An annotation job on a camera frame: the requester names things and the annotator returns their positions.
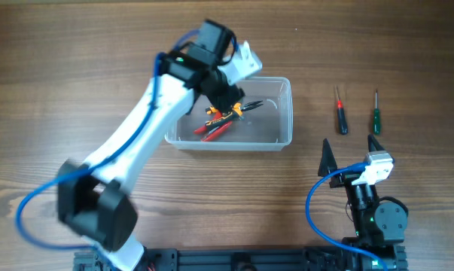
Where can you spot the orange black long-nose pliers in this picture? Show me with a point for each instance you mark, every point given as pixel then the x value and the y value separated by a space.
pixel 235 112

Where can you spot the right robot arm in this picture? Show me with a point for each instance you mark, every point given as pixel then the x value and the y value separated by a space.
pixel 379 222

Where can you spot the red black screwdriver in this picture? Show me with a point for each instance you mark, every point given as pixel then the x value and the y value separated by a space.
pixel 341 117

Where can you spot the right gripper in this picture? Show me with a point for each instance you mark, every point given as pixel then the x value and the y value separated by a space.
pixel 327 159

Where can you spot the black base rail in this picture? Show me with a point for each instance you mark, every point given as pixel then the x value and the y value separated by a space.
pixel 301 259

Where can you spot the red handled snips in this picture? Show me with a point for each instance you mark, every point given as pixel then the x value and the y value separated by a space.
pixel 215 132

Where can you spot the clear plastic container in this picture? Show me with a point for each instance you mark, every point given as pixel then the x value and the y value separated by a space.
pixel 267 128

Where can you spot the silver L-shaped socket wrench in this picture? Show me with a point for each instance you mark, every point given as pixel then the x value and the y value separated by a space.
pixel 212 131

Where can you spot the green handled screwdriver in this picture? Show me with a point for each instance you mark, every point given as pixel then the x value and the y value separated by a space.
pixel 377 126

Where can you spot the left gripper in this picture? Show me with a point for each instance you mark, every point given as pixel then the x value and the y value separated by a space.
pixel 225 99

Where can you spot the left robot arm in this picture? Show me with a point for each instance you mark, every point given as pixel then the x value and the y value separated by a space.
pixel 93 198

